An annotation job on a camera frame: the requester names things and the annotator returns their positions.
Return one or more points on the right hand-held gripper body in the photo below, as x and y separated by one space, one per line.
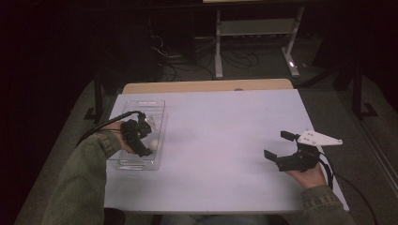
298 161

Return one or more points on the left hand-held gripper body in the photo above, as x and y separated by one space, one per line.
133 134

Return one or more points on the clear plastic tray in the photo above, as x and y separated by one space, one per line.
156 109

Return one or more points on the person's left hand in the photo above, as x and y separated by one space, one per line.
116 128

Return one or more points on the person's right hand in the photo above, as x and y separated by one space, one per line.
309 178

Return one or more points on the black metal stand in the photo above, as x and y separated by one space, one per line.
98 93
357 93

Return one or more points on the white metal stand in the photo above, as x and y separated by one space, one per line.
218 53

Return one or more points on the metal frame rail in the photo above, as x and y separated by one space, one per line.
375 156

